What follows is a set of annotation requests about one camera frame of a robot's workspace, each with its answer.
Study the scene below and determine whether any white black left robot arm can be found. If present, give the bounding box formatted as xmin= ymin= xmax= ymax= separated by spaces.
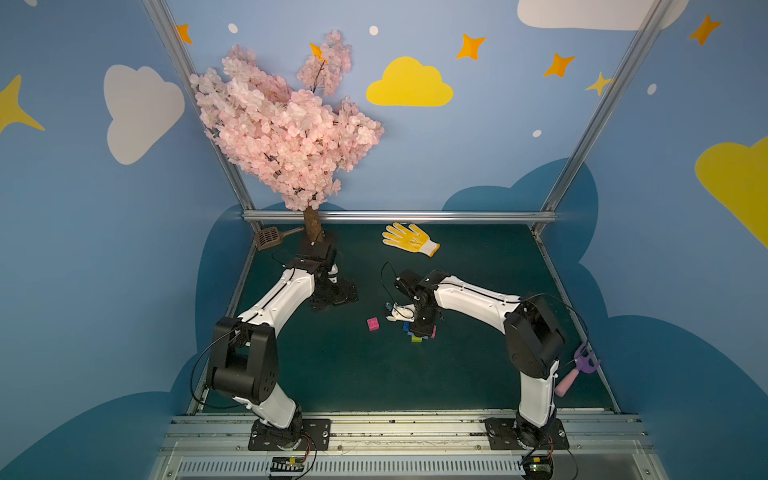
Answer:
xmin=206 ymin=234 xmax=357 ymax=431

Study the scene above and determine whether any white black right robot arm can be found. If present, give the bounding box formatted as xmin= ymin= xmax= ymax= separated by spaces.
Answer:
xmin=388 ymin=270 xmax=566 ymax=431

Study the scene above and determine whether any brown tree trunk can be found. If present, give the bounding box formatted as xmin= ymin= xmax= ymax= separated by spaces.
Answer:
xmin=303 ymin=207 xmax=325 ymax=243

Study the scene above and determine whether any yellow white work glove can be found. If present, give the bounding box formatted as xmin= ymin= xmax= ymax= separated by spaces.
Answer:
xmin=382 ymin=222 xmax=440 ymax=257

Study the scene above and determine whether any brown plastic slotted scoop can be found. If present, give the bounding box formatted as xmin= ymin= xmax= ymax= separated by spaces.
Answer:
xmin=255 ymin=226 xmax=305 ymax=251

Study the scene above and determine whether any pink blossom tree crown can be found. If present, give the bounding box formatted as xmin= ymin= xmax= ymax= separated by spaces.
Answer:
xmin=189 ymin=30 xmax=384 ymax=212

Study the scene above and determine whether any purple pink toy rake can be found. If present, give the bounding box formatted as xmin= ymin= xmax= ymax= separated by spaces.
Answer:
xmin=554 ymin=342 xmax=601 ymax=397

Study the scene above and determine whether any left controller board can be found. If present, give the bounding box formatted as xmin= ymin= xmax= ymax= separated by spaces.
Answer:
xmin=268 ymin=457 xmax=307 ymax=478

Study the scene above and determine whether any controller board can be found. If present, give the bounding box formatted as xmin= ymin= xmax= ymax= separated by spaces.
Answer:
xmin=521 ymin=456 xmax=554 ymax=480
xmin=268 ymin=457 xmax=307 ymax=478

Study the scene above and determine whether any right controller board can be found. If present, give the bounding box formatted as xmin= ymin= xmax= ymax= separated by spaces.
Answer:
xmin=521 ymin=456 xmax=554 ymax=480

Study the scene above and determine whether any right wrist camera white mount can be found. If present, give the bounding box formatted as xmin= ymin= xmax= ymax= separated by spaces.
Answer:
xmin=385 ymin=302 xmax=416 ymax=322

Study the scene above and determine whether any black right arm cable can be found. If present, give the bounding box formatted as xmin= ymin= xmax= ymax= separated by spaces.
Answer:
xmin=379 ymin=260 xmax=592 ymax=361

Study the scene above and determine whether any horizontal aluminium back rail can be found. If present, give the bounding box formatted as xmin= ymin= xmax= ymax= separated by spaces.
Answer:
xmin=242 ymin=209 xmax=558 ymax=225

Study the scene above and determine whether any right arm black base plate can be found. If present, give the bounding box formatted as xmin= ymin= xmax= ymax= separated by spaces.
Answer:
xmin=483 ymin=416 xmax=570 ymax=451

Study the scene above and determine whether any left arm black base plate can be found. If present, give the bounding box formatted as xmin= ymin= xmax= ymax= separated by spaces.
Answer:
xmin=247 ymin=418 xmax=332 ymax=451

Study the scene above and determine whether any front aluminium rail frame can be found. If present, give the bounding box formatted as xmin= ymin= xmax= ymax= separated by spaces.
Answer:
xmin=150 ymin=408 xmax=668 ymax=479

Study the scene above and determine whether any left aluminium corner post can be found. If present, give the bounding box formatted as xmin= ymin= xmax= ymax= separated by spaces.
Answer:
xmin=141 ymin=0 xmax=263 ymax=234

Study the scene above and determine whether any aluminium corner post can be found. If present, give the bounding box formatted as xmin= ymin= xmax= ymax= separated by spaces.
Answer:
xmin=532 ymin=0 xmax=673 ymax=238
xmin=141 ymin=0 xmax=263 ymax=234

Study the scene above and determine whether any right aluminium corner post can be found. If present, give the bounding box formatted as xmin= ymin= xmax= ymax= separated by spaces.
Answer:
xmin=532 ymin=0 xmax=673 ymax=238

